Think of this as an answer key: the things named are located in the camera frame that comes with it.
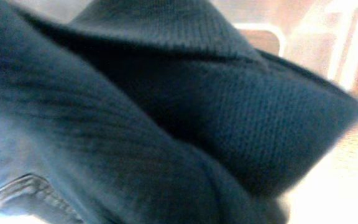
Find clear plastic storage bin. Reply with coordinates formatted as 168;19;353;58
213;0;358;223

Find dark blue jeans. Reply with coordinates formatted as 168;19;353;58
0;174;85;224

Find blue shirt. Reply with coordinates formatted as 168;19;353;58
0;1;358;223

